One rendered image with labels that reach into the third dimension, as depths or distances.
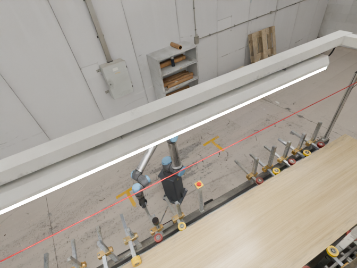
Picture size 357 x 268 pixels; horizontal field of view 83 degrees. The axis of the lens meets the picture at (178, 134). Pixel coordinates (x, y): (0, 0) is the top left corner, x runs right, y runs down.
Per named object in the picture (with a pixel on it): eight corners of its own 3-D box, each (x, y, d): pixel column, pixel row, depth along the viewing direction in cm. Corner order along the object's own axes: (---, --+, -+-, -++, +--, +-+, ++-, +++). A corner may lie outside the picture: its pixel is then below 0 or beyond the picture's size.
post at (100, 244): (115, 259, 206) (96, 241, 174) (118, 257, 207) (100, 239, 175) (115, 262, 203) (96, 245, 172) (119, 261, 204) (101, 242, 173)
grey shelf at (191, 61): (160, 118, 489) (145, 54, 386) (190, 103, 520) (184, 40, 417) (170, 127, 459) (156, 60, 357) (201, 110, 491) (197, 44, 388)
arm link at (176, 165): (177, 166, 283) (168, 125, 233) (187, 171, 274) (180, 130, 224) (170, 174, 275) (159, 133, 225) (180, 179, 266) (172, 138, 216)
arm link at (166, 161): (167, 161, 292) (165, 153, 281) (177, 166, 283) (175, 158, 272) (160, 169, 284) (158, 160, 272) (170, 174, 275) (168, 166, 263)
